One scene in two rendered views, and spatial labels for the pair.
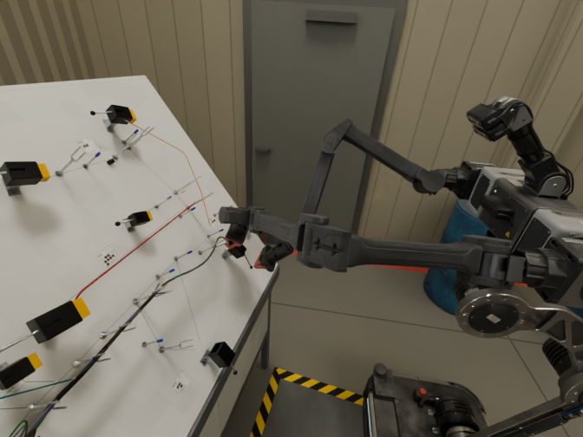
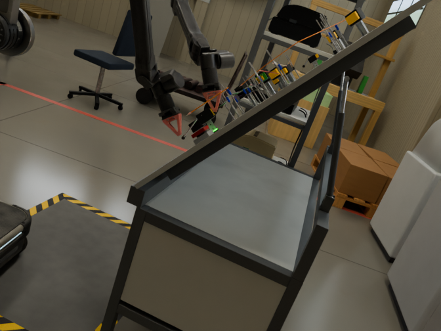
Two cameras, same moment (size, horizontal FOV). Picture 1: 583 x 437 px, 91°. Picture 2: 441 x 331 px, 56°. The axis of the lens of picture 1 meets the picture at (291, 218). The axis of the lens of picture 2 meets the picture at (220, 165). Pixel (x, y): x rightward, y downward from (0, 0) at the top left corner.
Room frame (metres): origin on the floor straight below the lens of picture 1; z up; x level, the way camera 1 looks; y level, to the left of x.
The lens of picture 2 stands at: (2.40, 0.20, 1.47)
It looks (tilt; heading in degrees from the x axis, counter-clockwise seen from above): 19 degrees down; 175
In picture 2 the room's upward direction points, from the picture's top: 20 degrees clockwise
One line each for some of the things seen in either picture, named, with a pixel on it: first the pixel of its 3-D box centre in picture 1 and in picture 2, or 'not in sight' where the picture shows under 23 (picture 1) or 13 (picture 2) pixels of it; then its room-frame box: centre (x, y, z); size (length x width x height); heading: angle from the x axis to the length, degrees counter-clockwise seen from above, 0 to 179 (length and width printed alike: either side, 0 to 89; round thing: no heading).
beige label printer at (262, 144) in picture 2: not in sight; (252, 146); (-0.20, 0.56, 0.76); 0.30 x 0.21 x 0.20; 79
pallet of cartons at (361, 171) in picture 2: not in sight; (362, 176); (-2.38, 2.26, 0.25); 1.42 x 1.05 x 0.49; 174
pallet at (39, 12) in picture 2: not in sight; (33, 10); (-8.14, -4.49, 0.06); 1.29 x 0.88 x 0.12; 174
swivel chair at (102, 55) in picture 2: not in sight; (107, 55); (-2.62, -1.10, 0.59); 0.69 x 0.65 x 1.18; 91
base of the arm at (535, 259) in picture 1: (537, 268); not in sight; (0.49, -0.53, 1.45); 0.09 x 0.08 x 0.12; 174
